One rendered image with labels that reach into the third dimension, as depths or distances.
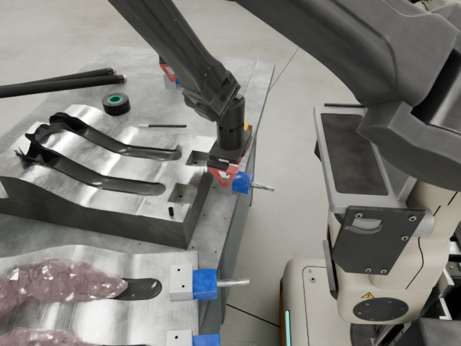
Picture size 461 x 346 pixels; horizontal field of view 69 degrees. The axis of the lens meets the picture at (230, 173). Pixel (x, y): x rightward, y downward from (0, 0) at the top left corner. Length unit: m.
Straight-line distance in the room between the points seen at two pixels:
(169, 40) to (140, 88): 0.78
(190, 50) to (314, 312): 0.97
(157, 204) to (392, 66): 0.52
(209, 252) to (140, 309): 0.18
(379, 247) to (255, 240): 1.19
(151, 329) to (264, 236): 1.20
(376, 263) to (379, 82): 0.38
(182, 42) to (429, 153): 0.33
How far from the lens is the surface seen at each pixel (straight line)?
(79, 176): 0.77
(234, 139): 0.68
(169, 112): 1.08
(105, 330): 0.59
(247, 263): 1.63
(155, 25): 0.44
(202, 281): 0.59
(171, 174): 0.73
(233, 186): 0.78
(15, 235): 0.85
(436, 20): 0.28
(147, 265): 0.64
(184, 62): 0.49
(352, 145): 0.59
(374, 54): 0.25
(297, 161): 2.13
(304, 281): 1.29
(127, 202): 0.70
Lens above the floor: 1.39
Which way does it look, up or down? 44 degrees down
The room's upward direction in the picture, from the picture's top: straight up
